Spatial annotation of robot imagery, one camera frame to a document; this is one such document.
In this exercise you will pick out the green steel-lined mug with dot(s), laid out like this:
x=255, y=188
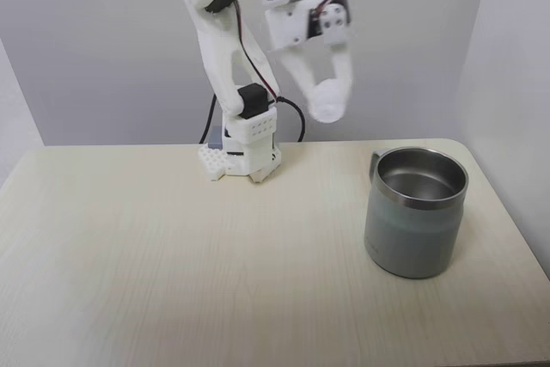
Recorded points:
x=408, y=234

